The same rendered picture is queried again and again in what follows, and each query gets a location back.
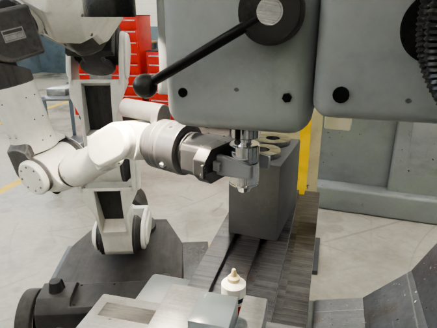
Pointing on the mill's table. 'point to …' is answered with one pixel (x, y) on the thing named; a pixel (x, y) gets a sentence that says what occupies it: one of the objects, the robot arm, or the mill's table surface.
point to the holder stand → (268, 191)
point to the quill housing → (239, 71)
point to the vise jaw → (175, 307)
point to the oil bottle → (234, 287)
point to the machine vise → (113, 313)
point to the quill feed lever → (285, 12)
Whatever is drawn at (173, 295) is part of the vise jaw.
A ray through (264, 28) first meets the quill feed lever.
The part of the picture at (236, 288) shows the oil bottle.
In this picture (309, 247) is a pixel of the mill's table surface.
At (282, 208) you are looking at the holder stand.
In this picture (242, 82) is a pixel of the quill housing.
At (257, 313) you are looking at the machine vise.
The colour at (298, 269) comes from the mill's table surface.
